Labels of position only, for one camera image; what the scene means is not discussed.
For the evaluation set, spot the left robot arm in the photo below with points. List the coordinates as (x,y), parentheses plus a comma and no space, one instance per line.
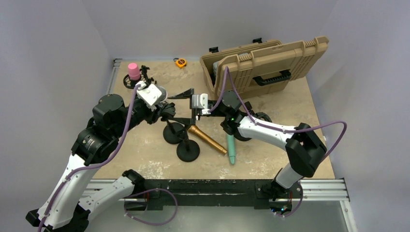
(66,210)

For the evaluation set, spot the black stand for gold mic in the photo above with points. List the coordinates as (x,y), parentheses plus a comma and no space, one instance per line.
(187,150)

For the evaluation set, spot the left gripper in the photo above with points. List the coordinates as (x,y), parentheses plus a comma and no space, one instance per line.
(153,116)

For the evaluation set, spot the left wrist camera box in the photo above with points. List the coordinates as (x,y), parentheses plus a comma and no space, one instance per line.
(151,94)

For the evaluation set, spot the yellow tape measure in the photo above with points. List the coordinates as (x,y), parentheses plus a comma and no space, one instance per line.
(180,62)

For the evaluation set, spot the black aluminium base frame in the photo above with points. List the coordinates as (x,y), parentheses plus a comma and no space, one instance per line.
(227,192)

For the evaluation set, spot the black tripod shock mount stand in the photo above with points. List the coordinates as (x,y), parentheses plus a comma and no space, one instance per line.
(144,77)

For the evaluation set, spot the tan plastic tool case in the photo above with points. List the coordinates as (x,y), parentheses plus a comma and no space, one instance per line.
(261,68)

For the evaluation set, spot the grey plastic case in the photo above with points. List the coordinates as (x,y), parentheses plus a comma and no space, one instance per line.
(215,70)

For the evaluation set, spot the pink microphone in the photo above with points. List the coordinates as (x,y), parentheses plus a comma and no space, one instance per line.
(134,72)

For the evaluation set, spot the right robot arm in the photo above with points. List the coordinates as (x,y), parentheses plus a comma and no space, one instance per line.
(304,148)

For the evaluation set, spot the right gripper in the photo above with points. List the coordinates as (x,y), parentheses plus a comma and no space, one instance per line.
(189,94)

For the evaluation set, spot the black stand for glitter mic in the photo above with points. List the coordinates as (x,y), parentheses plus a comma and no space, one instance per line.
(172,132)

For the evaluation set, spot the teal microphone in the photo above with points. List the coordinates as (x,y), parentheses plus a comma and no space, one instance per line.
(231,149)

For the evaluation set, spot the gold microphone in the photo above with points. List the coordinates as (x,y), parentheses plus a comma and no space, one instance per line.
(193,129)

